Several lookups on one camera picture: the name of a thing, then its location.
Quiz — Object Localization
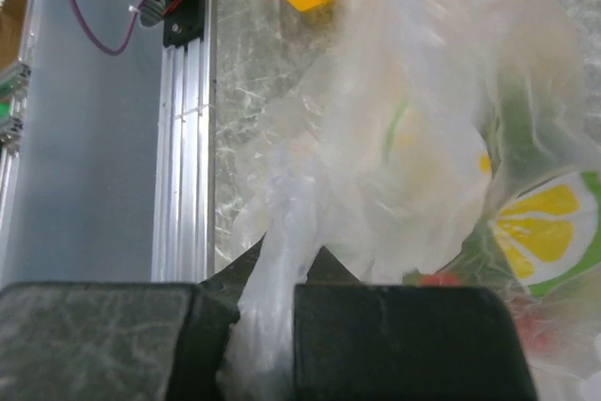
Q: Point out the clear plastic bag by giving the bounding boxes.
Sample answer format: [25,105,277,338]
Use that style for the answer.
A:
[219,0,600,400]

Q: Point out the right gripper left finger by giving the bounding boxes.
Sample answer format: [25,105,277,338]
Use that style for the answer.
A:
[1,246,260,400]

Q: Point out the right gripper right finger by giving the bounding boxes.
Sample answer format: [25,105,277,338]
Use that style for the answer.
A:
[293,248,538,400]

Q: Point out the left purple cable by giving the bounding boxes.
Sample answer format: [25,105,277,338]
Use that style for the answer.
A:
[54,0,142,57]

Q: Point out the aluminium mounting rail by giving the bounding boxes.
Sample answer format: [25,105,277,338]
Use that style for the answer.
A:
[151,0,217,283]

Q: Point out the red fake cherries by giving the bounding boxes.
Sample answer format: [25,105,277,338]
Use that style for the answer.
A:
[418,271,462,287]

